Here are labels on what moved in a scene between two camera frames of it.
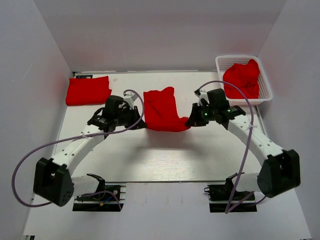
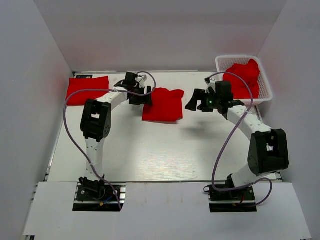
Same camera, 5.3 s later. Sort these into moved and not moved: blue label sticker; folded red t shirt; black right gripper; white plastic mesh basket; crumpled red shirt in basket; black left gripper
Moved: black left gripper; black right gripper
Not moved: folded red t shirt; white plastic mesh basket; blue label sticker; crumpled red shirt in basket
